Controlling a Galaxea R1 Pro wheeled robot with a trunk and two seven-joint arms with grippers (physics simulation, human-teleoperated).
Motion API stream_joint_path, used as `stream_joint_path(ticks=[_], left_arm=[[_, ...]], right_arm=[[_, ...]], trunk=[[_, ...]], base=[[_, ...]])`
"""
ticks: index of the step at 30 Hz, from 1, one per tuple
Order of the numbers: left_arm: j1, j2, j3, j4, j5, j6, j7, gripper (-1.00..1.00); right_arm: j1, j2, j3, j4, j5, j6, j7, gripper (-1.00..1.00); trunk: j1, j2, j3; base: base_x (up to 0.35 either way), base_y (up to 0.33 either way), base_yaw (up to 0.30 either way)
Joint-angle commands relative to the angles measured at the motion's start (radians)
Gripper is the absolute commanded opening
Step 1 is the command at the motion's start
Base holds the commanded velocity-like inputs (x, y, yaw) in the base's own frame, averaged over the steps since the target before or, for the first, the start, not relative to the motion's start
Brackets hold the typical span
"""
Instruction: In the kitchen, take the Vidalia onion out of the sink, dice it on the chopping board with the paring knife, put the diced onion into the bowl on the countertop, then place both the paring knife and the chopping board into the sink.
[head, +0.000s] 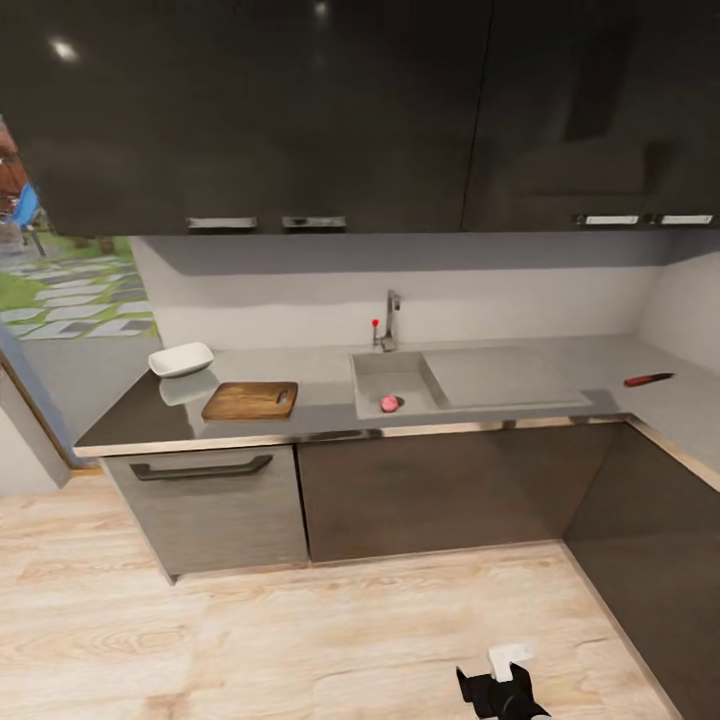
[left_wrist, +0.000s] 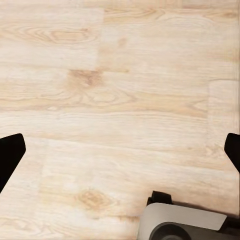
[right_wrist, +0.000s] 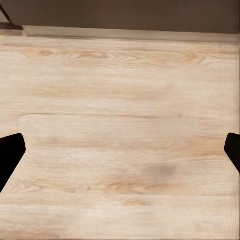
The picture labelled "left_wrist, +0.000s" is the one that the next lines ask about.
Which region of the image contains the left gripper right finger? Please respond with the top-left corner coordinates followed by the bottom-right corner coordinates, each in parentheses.
top-left (224, 132), bottom-right (240, 173)

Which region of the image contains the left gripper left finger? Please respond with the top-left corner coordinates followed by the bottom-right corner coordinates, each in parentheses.
top-left (0, 133), bottom-right (26, 193)

